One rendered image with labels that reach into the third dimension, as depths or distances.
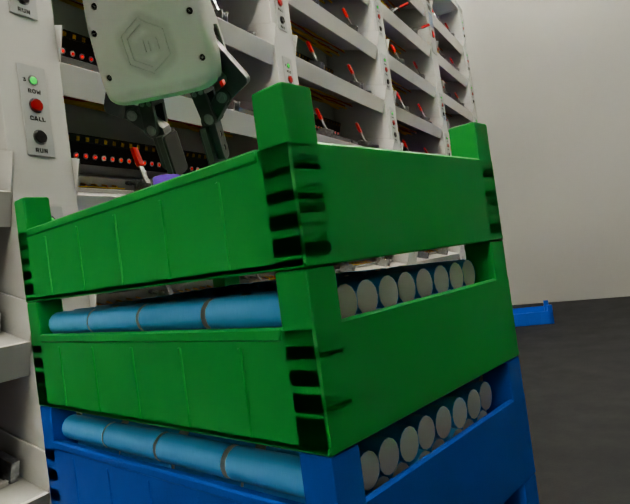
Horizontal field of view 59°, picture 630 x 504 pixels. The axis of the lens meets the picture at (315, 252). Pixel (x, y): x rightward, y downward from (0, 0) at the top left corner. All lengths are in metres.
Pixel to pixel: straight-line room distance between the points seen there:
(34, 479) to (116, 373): 0.48
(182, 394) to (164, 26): 0.29
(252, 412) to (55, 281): 0.21
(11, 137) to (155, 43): 0.38
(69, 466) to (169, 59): 0.32
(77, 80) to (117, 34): 0.43
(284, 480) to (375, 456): 0.04
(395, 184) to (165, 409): 0.18
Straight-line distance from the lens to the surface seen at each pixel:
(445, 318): 0.33
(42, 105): 0.86
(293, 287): 0.24
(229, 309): 0.29
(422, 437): 0.33
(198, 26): 0.48
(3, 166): 0.82
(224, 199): 0.27
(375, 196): 0.28
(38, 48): 0.90
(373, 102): 1.93
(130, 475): 0.39
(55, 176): 0.85
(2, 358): 0.78
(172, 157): 0.52
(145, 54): 0.49
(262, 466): 0.30
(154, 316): 0.34
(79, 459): 0.45
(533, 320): 2.62
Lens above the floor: 0.40
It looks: 1 degrees up
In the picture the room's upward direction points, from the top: 8 degrees counter-clockwise
